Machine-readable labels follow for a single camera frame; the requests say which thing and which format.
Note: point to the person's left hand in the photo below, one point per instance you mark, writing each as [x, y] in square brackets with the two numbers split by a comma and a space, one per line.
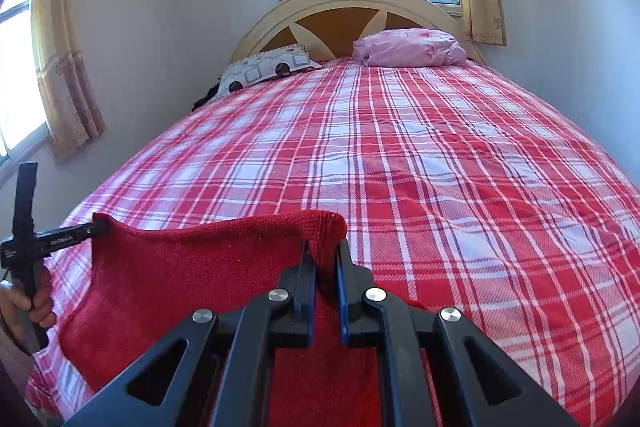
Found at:
[15, 312]

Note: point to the red knitted sweater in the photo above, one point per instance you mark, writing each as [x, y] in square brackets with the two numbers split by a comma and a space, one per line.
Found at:
[175, 287]

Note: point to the bed with red plaid sheet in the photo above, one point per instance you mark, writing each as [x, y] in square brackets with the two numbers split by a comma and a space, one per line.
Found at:
[400, 157]

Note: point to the pink pillow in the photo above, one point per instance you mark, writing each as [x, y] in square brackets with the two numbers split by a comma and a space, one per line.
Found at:
[410, 47]

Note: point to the grey patterned pillow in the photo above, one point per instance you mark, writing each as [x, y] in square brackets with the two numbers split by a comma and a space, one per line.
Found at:
[260, 67]

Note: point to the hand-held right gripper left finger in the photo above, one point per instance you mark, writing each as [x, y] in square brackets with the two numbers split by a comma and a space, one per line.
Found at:
[306, 287]

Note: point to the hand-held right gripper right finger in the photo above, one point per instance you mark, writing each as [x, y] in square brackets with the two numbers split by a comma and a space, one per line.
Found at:
[342, 292]

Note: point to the dark cloth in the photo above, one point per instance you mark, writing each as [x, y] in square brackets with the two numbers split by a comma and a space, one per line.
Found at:
[205, 99]

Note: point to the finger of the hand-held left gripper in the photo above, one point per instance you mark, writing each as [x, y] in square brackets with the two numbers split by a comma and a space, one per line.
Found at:
[75, 237]

